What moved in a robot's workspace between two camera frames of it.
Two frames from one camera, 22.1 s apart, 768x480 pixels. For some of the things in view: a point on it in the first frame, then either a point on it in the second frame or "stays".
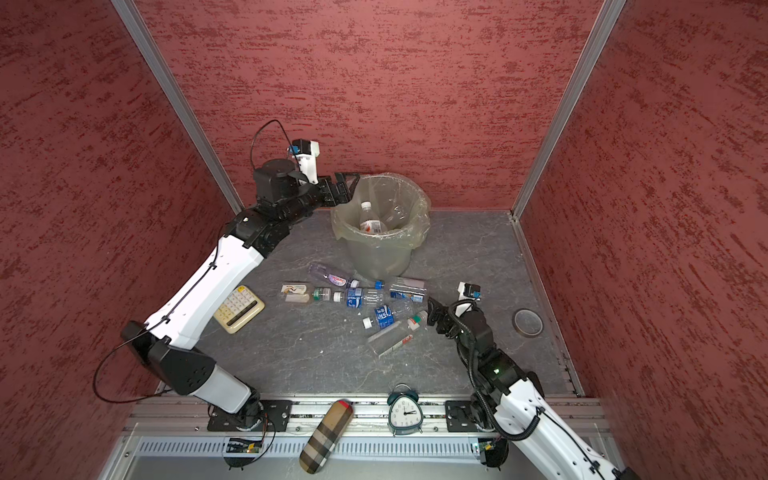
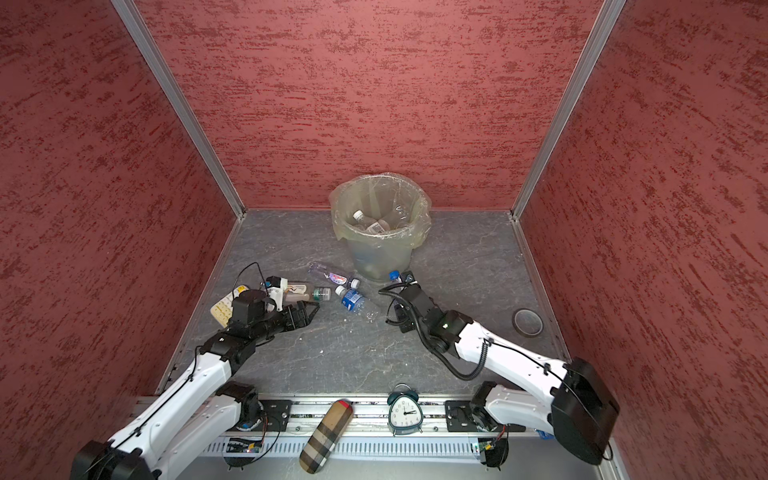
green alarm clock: (405, 414) stays
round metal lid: (528, 323) stays
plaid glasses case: (327, 437) stays
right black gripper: (448, 314) to (402, 319)
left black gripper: (345, 195) to (303, 317)
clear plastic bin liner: (387, 208) stays
